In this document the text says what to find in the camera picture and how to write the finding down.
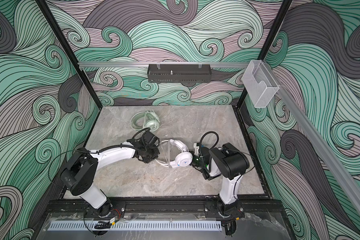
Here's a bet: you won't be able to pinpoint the clear plastic wall bin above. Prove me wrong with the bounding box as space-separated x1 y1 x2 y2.
242 60 280 109

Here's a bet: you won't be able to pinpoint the black frame post right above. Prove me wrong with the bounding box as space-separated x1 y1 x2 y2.
237 1 292 110

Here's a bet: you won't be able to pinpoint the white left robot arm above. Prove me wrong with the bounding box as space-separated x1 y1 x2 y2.
60 128 160 218

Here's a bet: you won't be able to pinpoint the white headphones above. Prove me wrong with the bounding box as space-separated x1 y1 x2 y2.
156 139 193 168

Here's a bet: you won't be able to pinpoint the black perforated wall tray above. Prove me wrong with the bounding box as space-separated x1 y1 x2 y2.
147 65 212 84

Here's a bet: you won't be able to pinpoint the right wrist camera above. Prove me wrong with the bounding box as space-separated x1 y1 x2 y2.
193 143 201 156

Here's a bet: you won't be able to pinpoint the mint green headphones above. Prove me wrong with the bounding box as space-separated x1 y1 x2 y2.
130 110 161 132

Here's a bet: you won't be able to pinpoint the black frame post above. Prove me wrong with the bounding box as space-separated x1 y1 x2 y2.
36 0 103 110
237 1 292 110

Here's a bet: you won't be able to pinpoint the aluminium wall rail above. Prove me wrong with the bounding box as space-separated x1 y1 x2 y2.
78 61 249 69

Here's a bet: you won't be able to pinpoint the white slotted cable duct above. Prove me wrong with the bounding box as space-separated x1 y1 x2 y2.
47 221 223 232

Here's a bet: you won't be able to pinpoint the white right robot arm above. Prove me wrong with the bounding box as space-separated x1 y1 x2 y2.
191 143 250 218

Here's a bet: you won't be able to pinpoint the black frame post left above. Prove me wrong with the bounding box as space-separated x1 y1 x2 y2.
36 0 103 110

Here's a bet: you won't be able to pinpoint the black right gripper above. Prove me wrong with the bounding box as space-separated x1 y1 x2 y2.
179 151 205 171

